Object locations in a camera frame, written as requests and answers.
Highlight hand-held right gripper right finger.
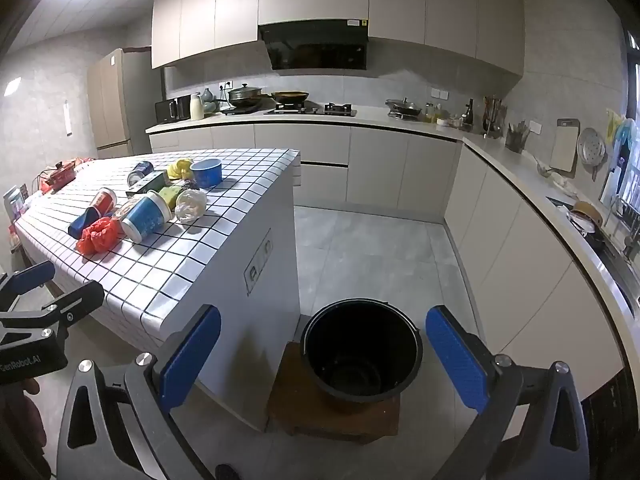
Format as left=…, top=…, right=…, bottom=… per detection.
left=425, top=304, right=591, bottom=480

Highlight red plastic bag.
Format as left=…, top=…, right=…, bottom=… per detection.
left=76, top=217, right=121, bottom=256

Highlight steel strainer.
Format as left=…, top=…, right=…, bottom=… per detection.
left=576, top=127, right=607, bottom=181

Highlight red electric device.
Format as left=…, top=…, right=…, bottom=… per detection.
left=40, top=160, right=93, bottom=195

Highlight dark chopstick holder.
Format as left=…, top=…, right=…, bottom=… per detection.
left=505, top=121, right=532, bottom=153

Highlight blue bowl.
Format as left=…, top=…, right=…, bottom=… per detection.
left=190, top=158, right=223, bottom=188

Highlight beige lower cabinets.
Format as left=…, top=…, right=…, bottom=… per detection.
left=149, top=122, right=628, bottom=401

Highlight steel sink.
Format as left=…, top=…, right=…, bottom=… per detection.
left=547, top=195, right=640, bottom=318

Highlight island socket panel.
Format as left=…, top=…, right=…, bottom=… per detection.
left=244, top=230, right=275, bottom=295

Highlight beige cabinets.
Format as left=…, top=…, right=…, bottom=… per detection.
left=149, top=122, right=628, bottom=401
left=151, top=0, right=526, bottom=76

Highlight red paper cup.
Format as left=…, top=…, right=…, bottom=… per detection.
left=90, top=187, right=118, bottom=218

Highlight yellow rag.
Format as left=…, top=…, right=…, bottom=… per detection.
left=167, top=158, right=195, bottom=181

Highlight green carton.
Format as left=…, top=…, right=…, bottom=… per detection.
left=125, top=171, right=171, bottom=198

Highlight yellow sponge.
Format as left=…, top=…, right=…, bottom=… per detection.
left=157, top=186, right=188, bottom=211

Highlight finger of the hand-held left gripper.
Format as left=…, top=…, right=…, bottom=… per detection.
left=0, top=280, right=106, bottom=342
left=0, top=261, right=57, bottom=311

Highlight beige refrigerator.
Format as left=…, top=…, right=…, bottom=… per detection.
left=87, top=48, right=166, bottom=158

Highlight dark wooden stool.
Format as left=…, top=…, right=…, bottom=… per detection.
left=265, top=340, right=402, bottom=445

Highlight dark blue packet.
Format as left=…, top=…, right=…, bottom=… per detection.
left=67, top=207, right=103, bottom=240

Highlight white plastic bag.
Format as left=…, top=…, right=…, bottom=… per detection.
left=175, top=189, right=207, bottom=225

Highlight blue white box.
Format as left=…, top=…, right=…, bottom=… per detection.
left=2, top=185, right=31, bottom=221

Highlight dark framed window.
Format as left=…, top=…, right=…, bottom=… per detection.
left=620, top=25, right=640, bottom=201

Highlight blue white paper tub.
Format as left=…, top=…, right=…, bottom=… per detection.
left=120, top=191, right=173, bottom=242

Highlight black range hood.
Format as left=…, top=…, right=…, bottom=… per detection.
left=257, top=19, right=370, bottom=71

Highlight black microwave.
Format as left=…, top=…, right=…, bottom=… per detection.
left=155, top=95, right=192, bottom=125

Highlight white crumpled cloth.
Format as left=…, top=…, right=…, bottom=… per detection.
left=537, top=160, right=576, bottom=196

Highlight white cutting board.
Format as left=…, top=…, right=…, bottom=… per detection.
left=550, top=118, right=582, bottom=177

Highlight teal hanging cloth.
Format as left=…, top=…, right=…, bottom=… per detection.
left=615, top=119, right=637, bottom=153

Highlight person's left hand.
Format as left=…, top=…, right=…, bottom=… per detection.
left=0, top=377, right=53, bottom=478

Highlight brown bowl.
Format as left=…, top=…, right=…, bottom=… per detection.
left=570, top=200, right=605, bottom=233

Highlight table with grid tablecloth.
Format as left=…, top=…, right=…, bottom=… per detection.
left=14, top=148, right=302, bottom=433

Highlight utensil rack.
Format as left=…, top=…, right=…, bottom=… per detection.
left=481, top=95, right=508, bottom=138

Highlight black gas stove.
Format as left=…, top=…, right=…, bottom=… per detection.
left=264, top=101, right=358, bottom=117

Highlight beige upper cabinets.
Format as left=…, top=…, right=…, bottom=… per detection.
left=151, top=0, right=526, bottom=76

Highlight black bucket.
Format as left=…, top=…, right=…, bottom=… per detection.
left=301, top=298, right=424, bottom=403

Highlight lidded wok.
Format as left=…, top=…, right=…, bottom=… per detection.
left=227, top=83, right=271, bottom=107

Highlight blue drink can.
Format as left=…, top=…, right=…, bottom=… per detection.
left=127, top=161, right=155, bottom=186

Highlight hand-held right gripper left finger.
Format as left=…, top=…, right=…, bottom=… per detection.
left=57, top=304, right=223, bottom=480

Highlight steel lidded pot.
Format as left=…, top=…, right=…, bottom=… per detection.
left=385, top=97, right=423, bottom=121

